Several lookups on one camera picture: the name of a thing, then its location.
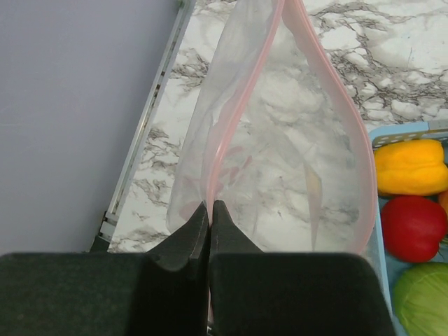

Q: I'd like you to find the yellow bell pepper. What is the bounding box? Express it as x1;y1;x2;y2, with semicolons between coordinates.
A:
374;139;447;196

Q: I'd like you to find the red apple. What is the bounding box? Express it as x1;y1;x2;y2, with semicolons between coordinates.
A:
380;196;447;263

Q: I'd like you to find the clear pink zip top bag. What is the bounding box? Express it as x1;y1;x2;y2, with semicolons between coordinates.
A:
167;1;377;253

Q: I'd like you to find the blue plastic basket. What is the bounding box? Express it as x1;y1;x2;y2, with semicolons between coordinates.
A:
363;120;448;336

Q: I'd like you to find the green cabbage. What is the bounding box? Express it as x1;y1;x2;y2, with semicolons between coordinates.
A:
393;262;447;335

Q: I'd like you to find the aluminium side rail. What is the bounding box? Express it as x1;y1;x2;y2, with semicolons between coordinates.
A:
90;0;196;252

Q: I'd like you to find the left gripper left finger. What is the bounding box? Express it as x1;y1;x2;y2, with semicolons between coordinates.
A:
1;206;209;335

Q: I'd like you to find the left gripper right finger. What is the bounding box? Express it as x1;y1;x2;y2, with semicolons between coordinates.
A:
209;201;394;335

